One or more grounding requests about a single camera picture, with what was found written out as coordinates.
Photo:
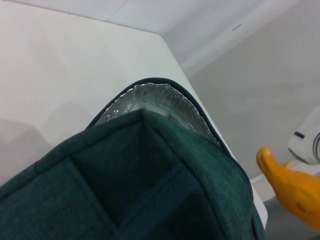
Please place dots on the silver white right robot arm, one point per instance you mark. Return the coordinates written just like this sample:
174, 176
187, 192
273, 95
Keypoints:
306, 147

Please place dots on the yellow banana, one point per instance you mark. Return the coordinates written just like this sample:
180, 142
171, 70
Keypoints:
295, 192

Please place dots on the dark teal insulated lunch bag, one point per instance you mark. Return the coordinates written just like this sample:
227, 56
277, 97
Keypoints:
125, 175

